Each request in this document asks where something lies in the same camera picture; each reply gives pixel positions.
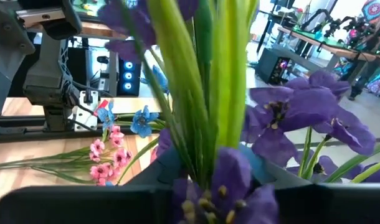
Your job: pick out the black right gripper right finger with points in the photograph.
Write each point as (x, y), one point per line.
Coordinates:
(333, 205)

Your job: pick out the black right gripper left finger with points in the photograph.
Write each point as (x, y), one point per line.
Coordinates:
(84, 205)

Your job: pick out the pink artificial flower bunch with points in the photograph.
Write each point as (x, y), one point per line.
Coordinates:
(98, 171)

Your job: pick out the purple artificial flower bunch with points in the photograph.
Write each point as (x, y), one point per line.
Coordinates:
(302, 105)
(328, 160)
(230, 174)

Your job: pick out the blue artificial flower bunch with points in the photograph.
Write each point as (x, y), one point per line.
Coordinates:
(143, 123)
(159, 79)

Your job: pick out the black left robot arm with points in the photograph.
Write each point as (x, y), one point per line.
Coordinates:
(50, 77)

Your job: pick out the person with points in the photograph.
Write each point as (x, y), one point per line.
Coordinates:
(361, 81)

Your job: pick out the computer tower blue lights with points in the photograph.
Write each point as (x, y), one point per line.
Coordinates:
(127, 76)

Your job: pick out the wooden table green mat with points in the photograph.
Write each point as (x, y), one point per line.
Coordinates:
(333, 45)

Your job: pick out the silver mounting bracket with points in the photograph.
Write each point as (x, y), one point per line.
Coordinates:
(84, 118)

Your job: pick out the black aluminium table frame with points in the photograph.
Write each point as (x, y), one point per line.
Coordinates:
(21, 135)

